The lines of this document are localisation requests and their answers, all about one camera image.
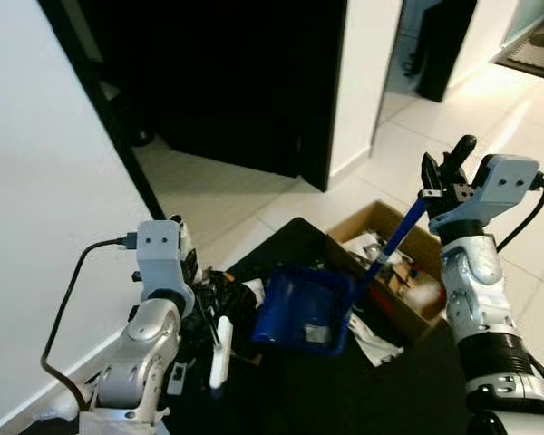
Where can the black stick with white sleeve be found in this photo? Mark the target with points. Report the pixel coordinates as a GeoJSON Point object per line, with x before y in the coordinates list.
{"type": "Point", "coordinates": [220, 349]}

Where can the blue plastic dustpan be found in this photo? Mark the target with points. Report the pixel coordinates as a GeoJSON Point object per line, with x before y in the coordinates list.
{"type": "Point", "coordinates": [304, 308]}

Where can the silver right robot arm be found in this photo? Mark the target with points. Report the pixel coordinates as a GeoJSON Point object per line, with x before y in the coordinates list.
{"type": "Point", "coordinates": [480, 299]}

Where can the dark foam floor mat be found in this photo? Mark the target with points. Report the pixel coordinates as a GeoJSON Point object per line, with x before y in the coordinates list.
{"type": "Point", "coordinates": [537, 59]}

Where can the black floor mat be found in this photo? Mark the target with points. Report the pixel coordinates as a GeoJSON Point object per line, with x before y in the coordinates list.
{"type": "Point", "coordinates": [344, 390]}

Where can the black crumpled plastic bag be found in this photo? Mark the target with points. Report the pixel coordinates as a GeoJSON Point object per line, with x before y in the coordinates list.
{"type": "Point", "coordinates": [225, 299]}

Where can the brown cardboard box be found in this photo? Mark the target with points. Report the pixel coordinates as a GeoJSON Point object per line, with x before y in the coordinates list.
{"type": "Point", "coordinates": [417, 258]}

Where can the narrow black door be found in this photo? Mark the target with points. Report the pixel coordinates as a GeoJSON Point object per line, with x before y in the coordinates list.
{"type": "Point", "coordinates": [446, 45]}

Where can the small black wheel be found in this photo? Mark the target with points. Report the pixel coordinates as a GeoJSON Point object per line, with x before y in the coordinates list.
{"type": "Point", "coordinates": [141, 137]}

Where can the white crumpled paper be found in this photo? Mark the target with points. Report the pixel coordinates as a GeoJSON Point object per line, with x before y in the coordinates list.
{"type": "Point", "coordinates": [374, 343]}

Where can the wide black door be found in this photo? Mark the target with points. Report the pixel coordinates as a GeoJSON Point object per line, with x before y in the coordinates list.
{"type": "Point", "coordinates": [227, 82]}

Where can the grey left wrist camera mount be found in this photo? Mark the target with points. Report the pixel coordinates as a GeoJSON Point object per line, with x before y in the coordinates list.
{"type": "Point", "coordinates": [159, 252]}

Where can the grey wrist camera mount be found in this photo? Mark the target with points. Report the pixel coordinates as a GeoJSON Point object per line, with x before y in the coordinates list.
{"type": "Point", "coordinates": [159, 252]}
{"type": "Point", "coordinates": [505, 186]}

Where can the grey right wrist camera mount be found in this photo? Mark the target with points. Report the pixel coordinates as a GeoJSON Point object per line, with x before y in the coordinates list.
{"type": "Point", "coordinates": [505, 186]}

